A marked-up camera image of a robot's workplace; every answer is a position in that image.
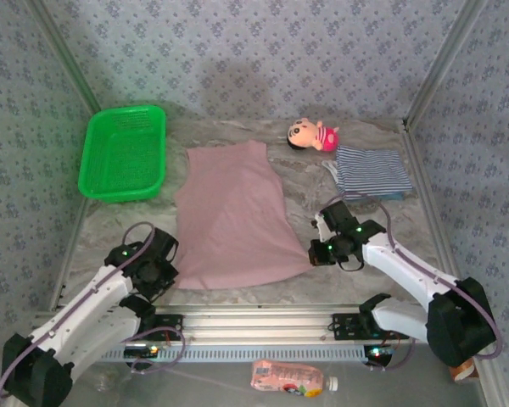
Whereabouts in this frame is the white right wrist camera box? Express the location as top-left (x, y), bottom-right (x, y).
top-left (313, 214), bottom-right (331, 241)

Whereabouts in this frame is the blue white striped tank top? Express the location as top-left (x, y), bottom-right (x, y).
top-left (321, 144), bottom-right (413, 197)

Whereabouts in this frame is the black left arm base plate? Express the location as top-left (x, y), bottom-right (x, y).
top-left (122, 314), bottom-right (183, 341)

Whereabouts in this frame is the pink drink bottle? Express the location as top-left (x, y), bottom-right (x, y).
top-left (249, 359), bottom-right (339, 399)

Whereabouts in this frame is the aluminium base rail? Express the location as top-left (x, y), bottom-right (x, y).
top-left (31, 303), bottom-right (491, 345)

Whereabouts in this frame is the aluminium frame post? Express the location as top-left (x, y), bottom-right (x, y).
top-left (25, 0), bottom-right (105, 114)
top-left (402, 0), bottom-right (491, 128)

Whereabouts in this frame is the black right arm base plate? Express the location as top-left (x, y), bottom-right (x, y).
top-left (331, 312), bottom-right (411, 341)

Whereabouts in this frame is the small circuit board with LEDs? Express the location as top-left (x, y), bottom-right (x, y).
top-left (124, 345), bottom-right (159, 360)
top-left (363, 345), bottom-right (394, 360)

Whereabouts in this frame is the green plastic basket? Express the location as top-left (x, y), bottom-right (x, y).
top-left (77, 104), bottom-right (167, 204)

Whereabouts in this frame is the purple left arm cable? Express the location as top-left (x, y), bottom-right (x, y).
top-left (0, 220), bottom-right (187, 399)

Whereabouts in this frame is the brown chocolate drink bottle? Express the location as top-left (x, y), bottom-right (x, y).
top-left (448, 358), bottom-right (479, 385)

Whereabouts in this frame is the pink tank top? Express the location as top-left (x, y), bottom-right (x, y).
top-left (173, 141), bottom-right (315, 292)

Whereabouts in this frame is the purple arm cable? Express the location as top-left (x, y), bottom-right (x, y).
top-left (0, 220), bottom-right (187, 399)
top-left (322, 191), bottom-right (502, 373)

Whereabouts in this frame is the grey slotted cable duct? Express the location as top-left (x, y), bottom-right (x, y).
top-left (101, 343), bottom-right (368, 364)

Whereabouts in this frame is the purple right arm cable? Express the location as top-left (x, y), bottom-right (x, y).
top-left (322, 191), bottom-right (502, 373)

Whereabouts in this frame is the plush doll with pink shirt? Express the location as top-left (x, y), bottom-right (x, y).
top-left (286, 117), bottom-right (340, 153)

